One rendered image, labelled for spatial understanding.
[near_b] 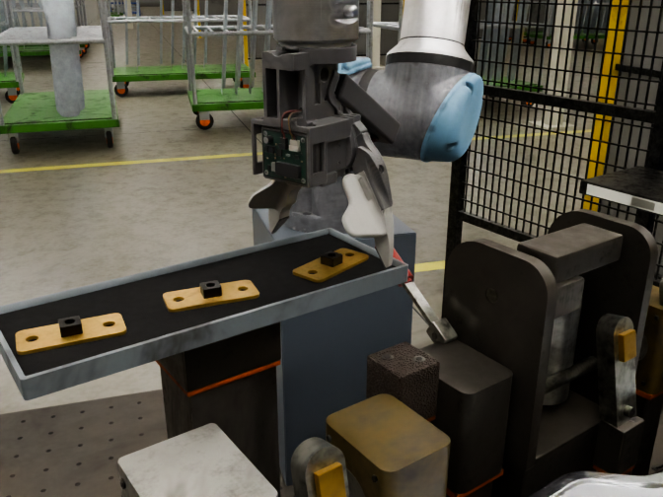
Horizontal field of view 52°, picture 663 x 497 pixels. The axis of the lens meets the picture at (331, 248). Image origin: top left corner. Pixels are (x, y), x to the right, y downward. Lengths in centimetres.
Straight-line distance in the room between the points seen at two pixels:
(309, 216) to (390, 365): 37
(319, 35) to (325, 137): 8
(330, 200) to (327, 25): 40
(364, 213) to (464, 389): 19
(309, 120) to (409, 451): 29
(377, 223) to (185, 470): 27
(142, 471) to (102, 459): 71
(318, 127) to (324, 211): 38
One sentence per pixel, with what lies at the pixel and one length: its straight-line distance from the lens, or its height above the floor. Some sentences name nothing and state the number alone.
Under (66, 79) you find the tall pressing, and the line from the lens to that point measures 667.
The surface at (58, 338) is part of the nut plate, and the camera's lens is 60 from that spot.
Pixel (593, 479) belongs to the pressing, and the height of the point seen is 100.
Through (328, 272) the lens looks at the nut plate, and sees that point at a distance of 67.
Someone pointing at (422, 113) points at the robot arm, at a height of 128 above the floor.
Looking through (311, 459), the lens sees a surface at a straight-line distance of 52.
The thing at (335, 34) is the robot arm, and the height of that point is 139.
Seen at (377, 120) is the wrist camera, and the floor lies 130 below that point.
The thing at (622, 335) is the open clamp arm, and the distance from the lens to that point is 77.
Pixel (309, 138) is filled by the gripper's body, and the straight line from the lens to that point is 58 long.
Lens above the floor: 143
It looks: 21 degrees down
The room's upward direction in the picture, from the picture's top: straight up
